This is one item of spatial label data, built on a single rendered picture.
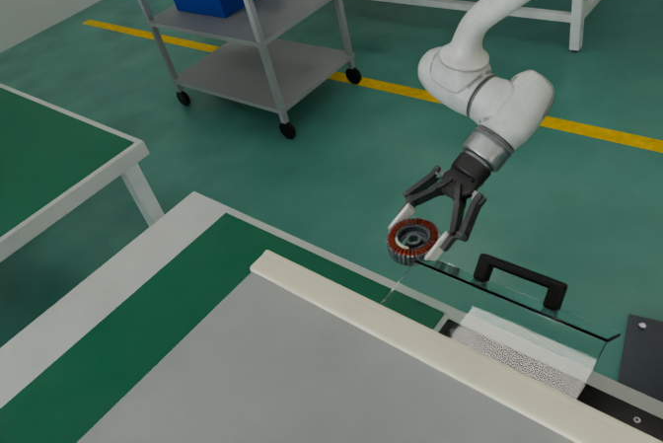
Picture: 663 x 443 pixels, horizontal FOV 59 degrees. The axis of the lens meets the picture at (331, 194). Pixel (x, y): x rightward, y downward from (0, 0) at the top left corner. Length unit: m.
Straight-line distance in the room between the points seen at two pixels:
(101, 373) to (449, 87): 0.90
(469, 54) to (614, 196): 1.35
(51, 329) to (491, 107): 1.03
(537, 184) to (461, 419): 2.18
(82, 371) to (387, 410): 0.98
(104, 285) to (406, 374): 1.12
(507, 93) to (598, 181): 1.36
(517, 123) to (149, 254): 0.87
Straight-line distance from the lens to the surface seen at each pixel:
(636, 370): 1.96
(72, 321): 1.39
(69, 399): 1.26
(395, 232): 1.21
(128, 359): 1.25
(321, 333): 0.40
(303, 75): 3.14
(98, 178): 1.82
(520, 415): 0.35
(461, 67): 1.23
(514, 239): 2.27
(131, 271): 1.42
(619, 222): 2.37
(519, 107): 1.20
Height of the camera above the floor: 1.63
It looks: 39 degrees down
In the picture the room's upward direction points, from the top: 15 degrees counter-clockwise
